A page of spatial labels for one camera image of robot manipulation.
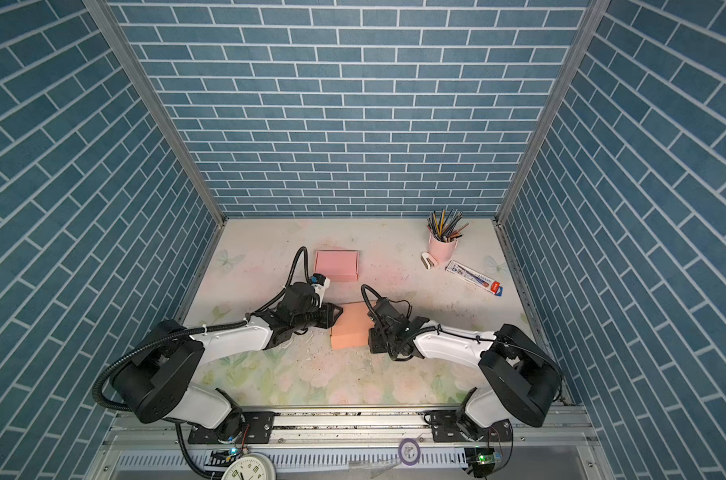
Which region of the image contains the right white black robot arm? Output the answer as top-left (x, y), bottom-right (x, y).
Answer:
top-left (364, 297), bottom-right (563, 440)

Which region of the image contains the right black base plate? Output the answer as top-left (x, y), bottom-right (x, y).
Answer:
top-left (422, 410), bottom-right (514, 443)

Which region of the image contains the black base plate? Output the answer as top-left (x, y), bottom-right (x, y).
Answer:
top-left (187, 411), bottom-right (276, 445)
top-left (422, 410), bottom-right (514, 443)

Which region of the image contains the pink pencil cup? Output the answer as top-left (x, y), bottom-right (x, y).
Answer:
top-left (427, 233), bottom-right (458, 264)

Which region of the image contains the white toothpaste tube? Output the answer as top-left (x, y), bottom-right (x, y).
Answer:
top-left (445, 260), bottom-right (503, 297)

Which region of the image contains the pink paper box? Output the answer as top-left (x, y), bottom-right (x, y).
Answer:
top-left (314, 250), bottom-right (359, 282)

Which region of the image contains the orange paper box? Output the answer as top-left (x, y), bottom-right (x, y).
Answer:
top-left (330, 302), bottom-right (374, 350)

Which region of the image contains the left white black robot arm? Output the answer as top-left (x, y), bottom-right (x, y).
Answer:
top-left (91, 274), bottom-right (343, 430)

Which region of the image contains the coloured pencils bundle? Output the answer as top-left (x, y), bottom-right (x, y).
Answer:
top-left (427, 210), bottom-right (469, 243)

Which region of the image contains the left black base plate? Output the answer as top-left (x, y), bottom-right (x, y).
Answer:
top-left (187, 411), bottom-right (276, 445)

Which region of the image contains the aluminium mounting rail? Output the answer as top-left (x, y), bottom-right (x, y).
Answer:
top-left (101, 405), bottom-right (598, 451)

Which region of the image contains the white round clock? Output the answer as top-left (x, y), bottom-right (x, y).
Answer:
top-left (222, 453), bottom-right (277, 480)

